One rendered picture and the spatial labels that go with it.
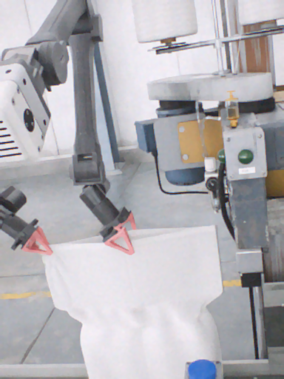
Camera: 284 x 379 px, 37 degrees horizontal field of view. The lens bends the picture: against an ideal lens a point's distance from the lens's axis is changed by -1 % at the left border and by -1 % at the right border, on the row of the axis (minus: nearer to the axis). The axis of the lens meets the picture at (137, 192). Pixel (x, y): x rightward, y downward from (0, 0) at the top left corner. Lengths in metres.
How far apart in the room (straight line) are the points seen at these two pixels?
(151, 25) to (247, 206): 0.51
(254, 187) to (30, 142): 0.47
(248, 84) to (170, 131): 0.37
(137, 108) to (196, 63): 1.03
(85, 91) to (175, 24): 0.28
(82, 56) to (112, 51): 5.04
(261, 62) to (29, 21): 5.42
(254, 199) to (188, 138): 0.41
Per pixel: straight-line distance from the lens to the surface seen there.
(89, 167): 1.07
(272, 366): 1.64
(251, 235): 0.94
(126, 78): 6.15
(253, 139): 0.82
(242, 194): 0.90
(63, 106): 6.44
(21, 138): 0.65
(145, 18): 1.14
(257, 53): 1.35
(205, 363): 0.99
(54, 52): 0.79
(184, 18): 1.13
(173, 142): 1.27
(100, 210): 1.09
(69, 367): 1.77
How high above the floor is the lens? 1.50
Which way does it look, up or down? 18 degrees down
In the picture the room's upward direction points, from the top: 10 degrees counter-clockwise
